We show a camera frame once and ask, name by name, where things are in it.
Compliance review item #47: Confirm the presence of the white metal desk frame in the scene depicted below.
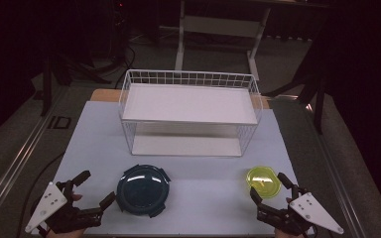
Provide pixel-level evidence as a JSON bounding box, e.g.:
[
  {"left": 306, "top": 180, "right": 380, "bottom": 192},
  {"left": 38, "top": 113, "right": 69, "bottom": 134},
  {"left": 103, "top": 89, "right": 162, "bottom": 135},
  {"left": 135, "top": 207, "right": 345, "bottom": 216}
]
[{"left": 174, "top": 0, "right": 272, "bottom": 82}]

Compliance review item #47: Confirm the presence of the clear container with green lid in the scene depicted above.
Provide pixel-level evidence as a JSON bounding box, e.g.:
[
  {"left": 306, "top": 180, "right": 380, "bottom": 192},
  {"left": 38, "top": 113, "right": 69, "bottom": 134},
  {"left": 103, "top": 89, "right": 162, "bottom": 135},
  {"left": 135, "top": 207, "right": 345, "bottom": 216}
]
[{"left": 245, "top": 166, "right": 282, "bottom": 199}]

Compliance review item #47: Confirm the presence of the person's right hand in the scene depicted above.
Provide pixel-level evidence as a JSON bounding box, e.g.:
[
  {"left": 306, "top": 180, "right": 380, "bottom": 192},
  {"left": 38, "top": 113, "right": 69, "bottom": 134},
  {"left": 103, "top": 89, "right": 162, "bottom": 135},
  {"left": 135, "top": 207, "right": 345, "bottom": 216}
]
[{"left": 273, "top": 196, "right": 307, "bottom": 238}]

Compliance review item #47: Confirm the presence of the metal floor rail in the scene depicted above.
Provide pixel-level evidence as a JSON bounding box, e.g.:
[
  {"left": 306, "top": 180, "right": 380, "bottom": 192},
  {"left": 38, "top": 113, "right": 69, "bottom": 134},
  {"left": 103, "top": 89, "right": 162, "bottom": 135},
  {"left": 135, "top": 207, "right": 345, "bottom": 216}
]
[
  {"left": 0, "top": 87, "right": 67, "bottom": 229},
  {"left": 306, "top": 104, "right": 369, "bottom": 238}
]

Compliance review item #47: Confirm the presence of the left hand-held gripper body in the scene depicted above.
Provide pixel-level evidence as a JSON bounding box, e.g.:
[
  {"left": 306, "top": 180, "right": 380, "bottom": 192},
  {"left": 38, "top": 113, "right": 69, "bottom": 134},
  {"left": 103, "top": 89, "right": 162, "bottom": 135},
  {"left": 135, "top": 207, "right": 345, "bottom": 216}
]
[{"left": 24, "top": 179, "right": 104, "bottom": 235}]

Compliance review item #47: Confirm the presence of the black stand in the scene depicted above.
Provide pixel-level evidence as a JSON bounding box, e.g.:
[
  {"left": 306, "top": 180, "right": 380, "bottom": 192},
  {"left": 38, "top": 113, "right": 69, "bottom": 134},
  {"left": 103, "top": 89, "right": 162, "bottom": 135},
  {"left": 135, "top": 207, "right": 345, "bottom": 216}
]
[
  {"left": 263, "top": 49, "right": 332, "bottom": 135},
  {"left": 39, "top": 54, "right": 113, "bottom": 117}
]

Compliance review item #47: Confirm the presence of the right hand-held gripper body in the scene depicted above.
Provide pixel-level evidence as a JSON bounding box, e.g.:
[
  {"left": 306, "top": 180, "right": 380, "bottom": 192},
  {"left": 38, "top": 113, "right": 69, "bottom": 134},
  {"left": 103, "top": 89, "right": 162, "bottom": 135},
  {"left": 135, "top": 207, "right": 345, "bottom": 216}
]
[{"left": 256, "top": 184, "right": 345, "bottom": 237}]

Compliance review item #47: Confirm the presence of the person's left hand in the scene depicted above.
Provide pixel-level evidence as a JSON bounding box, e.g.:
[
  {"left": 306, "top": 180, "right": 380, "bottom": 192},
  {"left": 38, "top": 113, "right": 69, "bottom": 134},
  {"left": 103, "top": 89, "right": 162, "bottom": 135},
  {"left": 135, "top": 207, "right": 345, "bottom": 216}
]
[{"left": 45, "top": 193, "right": 87, "bottom": 238}]

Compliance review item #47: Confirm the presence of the black floor cable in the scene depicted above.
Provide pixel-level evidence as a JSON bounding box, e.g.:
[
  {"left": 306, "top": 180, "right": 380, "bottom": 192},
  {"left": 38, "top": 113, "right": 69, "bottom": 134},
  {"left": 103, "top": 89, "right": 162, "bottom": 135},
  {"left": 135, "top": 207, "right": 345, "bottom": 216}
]
[{"left": 14, "top": 150, "right": 67, "bottom": 238}]

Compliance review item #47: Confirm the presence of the white wire shelf rack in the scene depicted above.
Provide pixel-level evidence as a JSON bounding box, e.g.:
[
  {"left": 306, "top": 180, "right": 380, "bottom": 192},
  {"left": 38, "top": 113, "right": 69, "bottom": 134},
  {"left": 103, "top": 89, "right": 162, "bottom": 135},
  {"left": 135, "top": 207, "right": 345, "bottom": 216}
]
[{"left": 118, "top": 68, "right": 264, "bottom": 158}]

